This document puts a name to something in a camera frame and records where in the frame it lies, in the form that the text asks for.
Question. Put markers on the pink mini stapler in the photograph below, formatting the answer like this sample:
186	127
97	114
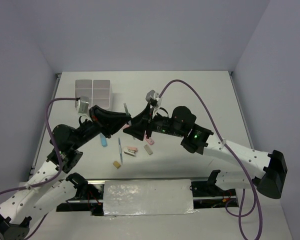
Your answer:
130	151

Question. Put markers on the right white compartment organizer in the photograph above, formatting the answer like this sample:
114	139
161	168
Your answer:
102	94

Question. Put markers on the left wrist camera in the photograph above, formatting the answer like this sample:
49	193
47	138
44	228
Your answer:
83	106

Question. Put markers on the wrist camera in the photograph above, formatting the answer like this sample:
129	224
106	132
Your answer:
152	97
83	106

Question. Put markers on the white compartment organizer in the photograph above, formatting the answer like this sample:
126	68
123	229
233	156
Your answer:
102	94
84	88

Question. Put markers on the left white compartment organizer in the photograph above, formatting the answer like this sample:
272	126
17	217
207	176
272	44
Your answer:
84	88

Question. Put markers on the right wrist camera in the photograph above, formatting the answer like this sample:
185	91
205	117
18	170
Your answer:
152	97

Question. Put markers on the grey white eraser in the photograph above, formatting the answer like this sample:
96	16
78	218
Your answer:
148	149

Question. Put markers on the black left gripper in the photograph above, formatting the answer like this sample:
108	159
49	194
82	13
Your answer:
119	119

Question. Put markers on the blue ballpoint pen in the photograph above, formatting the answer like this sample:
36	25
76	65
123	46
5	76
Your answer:
120	151

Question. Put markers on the silver foil covered panel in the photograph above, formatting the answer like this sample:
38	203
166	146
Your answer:
147	197

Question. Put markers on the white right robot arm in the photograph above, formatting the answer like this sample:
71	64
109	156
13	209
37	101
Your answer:
266	171

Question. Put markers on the yellow eraser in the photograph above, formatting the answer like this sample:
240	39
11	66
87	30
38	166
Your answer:
116	164

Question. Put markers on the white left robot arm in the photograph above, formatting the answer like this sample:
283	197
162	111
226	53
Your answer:
53	183

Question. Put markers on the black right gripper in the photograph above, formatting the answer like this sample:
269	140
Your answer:
144	120

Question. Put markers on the green highlighter pen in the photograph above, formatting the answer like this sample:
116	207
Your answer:
127	113

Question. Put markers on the blue highlighter pen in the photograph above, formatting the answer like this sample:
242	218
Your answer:
103	140

